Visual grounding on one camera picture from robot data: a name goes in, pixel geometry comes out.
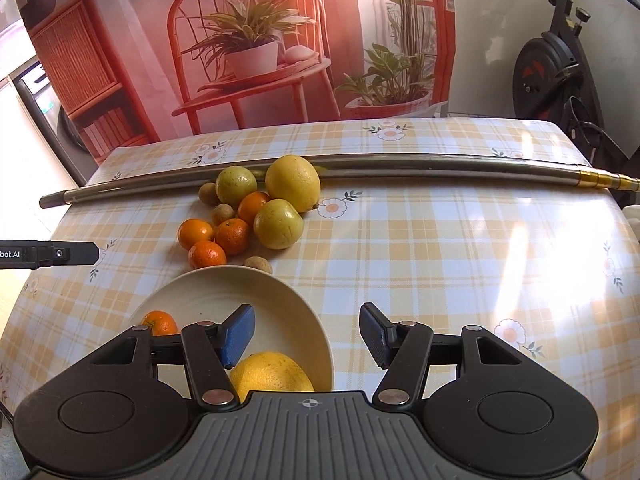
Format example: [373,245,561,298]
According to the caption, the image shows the large yellow grapefruit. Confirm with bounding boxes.
[229,351,315,404]

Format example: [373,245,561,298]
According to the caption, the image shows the black exercise bike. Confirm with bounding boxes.
[512,0,632,173]

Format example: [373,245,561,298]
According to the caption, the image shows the plaid floral tablecloth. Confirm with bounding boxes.
[0,117,640,461]

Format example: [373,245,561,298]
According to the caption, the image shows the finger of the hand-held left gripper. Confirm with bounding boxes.
[24,240,101,269]

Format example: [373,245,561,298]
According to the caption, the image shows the large yellow lemon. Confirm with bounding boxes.
[264,155,322,213]

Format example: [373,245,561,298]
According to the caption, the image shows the printed backdrop cloth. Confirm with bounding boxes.
[10,0,457,166]

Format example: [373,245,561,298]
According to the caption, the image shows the long metal pole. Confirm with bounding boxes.
[40,153,640,210]

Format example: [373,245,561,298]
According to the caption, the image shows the cream round bowl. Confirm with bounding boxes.
[127,266,335,394]

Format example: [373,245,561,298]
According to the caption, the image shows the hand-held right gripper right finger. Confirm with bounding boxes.
[359,302,538,410]

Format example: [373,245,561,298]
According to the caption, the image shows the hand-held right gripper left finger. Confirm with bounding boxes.
[89,303,257,410]

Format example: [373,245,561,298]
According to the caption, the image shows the small orange mandarin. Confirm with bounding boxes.
[177,218,215,252]
[141,310,179,337]
[215,218,252,256]
[237,191,271,226]
[188,240,228,271]

